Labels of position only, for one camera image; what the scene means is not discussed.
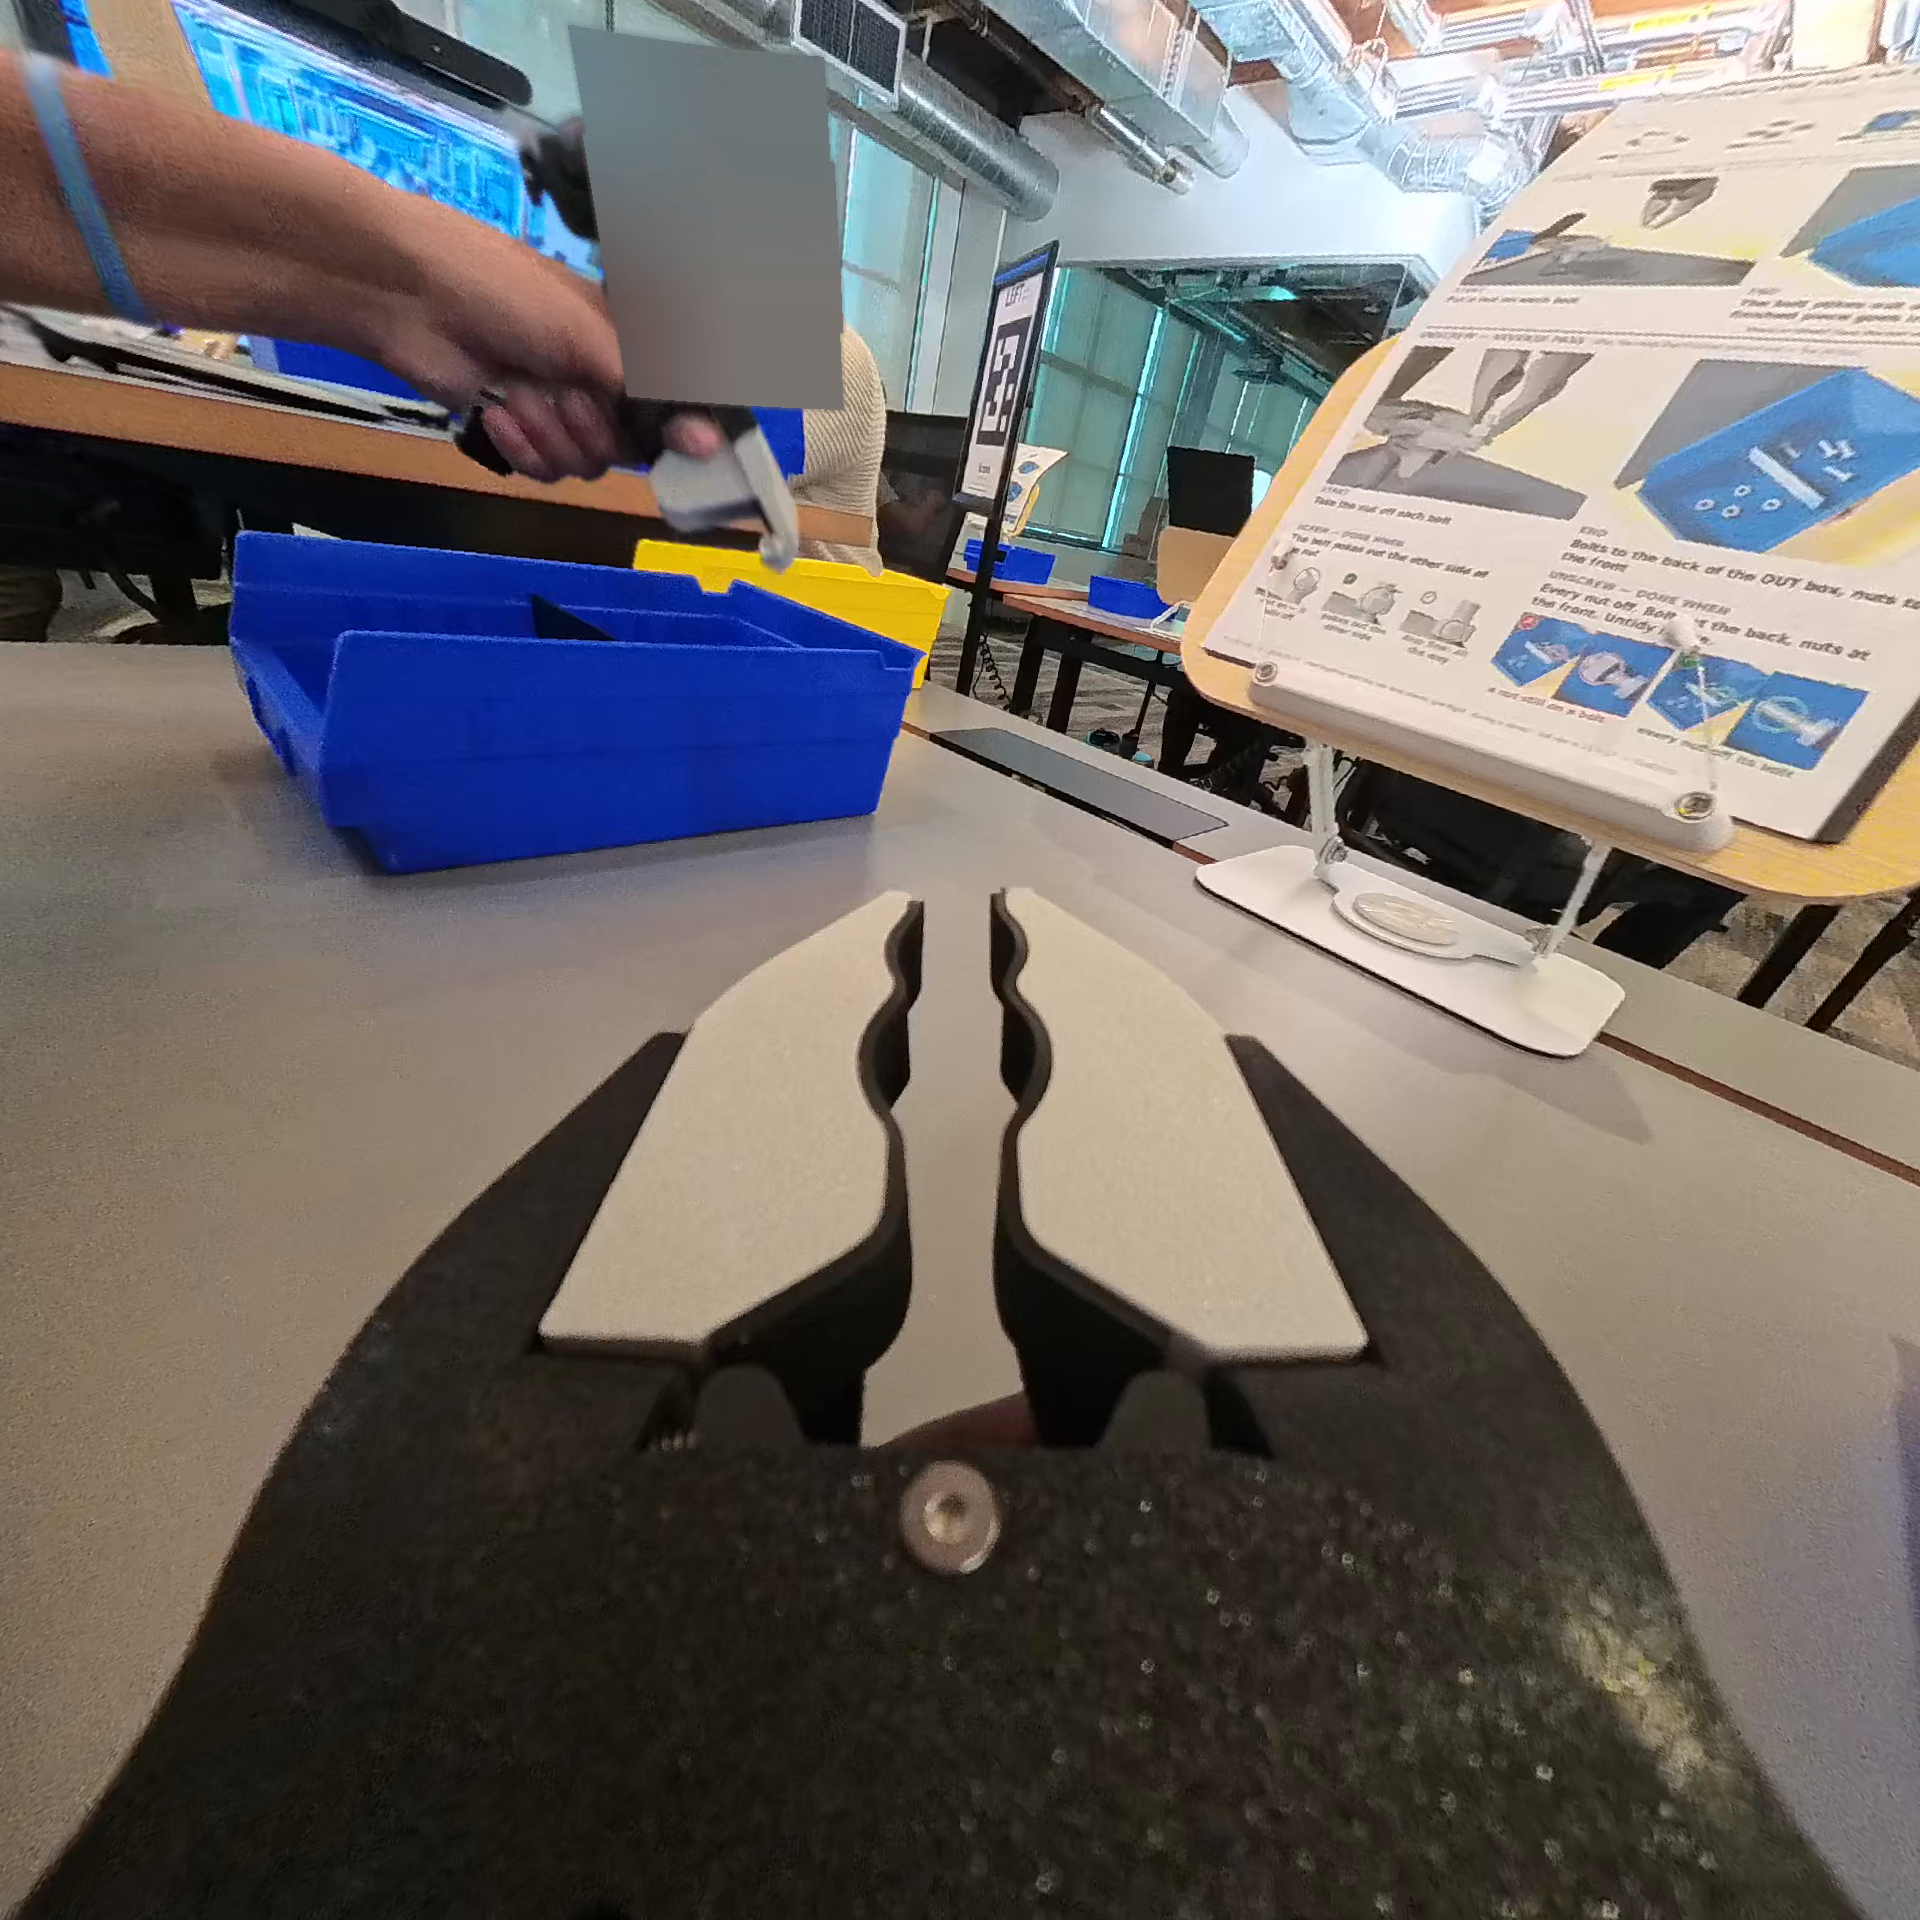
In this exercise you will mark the printed instruction sheet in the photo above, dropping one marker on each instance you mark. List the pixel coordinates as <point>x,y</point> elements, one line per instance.
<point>1501,451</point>

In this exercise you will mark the large display screen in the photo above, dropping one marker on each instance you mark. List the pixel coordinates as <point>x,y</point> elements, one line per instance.
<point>346,120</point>

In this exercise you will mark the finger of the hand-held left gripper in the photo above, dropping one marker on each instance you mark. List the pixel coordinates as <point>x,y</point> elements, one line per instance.
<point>706,488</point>

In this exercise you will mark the neighbouring wooden-edged desk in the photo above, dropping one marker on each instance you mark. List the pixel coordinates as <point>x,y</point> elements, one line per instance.
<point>224,435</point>

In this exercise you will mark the person's left hand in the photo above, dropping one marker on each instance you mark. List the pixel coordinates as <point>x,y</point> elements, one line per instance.
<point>510,347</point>

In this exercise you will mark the blue bin with black divider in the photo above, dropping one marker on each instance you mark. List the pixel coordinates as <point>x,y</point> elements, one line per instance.
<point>600,750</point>

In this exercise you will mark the silver ventilation duct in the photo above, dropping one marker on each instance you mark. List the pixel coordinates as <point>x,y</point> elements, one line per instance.
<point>975,142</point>

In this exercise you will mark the blue wristband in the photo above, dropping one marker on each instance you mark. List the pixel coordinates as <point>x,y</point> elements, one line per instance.
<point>91,211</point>

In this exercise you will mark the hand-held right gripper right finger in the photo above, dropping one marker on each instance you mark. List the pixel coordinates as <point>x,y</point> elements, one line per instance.
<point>1171,1171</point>

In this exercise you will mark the yellow plastic bin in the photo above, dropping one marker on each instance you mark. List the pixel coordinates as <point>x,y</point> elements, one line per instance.
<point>886,599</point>

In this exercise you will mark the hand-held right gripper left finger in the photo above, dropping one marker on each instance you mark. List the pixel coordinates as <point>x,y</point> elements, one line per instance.
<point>751,1171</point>

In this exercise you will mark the marker sign on black pole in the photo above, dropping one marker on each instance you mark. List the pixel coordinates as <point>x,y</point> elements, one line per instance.
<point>1008,376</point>

